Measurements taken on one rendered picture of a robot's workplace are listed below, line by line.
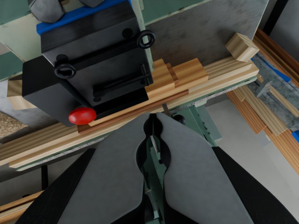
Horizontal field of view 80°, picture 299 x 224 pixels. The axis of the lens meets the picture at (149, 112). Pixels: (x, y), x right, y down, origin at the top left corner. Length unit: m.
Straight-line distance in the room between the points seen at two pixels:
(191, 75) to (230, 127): 2.57
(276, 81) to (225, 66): 0.75
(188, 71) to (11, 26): 0.28
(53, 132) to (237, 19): 0.43
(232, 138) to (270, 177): 0.65
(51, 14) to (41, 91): 0.07
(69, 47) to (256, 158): 2.80
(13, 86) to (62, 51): 0.18
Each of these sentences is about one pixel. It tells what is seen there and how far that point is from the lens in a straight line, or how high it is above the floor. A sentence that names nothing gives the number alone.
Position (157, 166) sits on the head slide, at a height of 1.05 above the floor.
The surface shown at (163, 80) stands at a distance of 0.32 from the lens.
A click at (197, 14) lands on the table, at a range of 0.33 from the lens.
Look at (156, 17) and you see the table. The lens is 0.31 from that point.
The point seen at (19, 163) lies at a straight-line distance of 0.51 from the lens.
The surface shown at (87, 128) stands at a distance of 0.39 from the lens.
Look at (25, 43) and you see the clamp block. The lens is 0.23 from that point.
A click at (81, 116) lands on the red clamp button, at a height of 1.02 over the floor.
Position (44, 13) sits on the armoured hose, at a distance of 0.19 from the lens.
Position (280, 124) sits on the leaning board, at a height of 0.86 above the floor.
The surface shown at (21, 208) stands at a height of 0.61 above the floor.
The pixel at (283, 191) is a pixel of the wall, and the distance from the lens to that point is 2.91.
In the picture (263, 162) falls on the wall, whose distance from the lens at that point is 2.90.
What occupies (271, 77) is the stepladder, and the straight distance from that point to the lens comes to 1.18.
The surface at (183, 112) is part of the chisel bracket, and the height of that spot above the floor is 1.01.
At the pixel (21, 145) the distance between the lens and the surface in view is 0.49.
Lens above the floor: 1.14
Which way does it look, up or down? 28 degrees down
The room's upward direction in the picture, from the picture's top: 159 degrees clockwise
